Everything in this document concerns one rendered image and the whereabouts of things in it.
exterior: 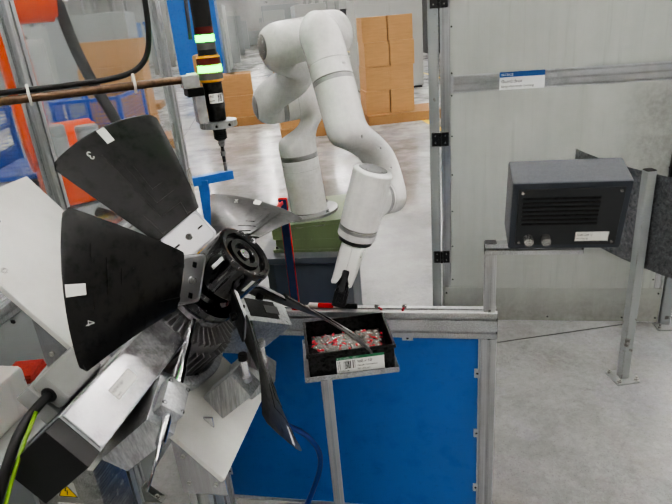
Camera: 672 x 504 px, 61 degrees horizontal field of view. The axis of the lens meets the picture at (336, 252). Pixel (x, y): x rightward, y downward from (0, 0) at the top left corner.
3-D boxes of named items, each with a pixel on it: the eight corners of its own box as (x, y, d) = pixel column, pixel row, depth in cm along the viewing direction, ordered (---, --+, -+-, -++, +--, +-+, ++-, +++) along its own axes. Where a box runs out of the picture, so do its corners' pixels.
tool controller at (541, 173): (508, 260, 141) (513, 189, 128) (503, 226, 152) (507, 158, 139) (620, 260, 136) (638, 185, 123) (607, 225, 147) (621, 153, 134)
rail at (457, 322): (184, 333, 169) (179, 310, 166) (190, 326, 173) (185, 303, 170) (497, 339, 152) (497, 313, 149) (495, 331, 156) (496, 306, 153)
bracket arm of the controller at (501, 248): (484, 255, 144) (484, 244, 143) (483, 250, 147) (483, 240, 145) (583, 254, 139) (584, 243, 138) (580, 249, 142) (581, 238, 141)
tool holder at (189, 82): (193, 133, 102) (183, 76, 98) (186, 128, 108) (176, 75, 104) (242, 126, 105) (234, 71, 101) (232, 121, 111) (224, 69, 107)
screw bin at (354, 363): (308, 380, 137) (305, 356, 134) (304, 344, 152) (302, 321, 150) (397, 369, 138) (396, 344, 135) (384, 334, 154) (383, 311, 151)
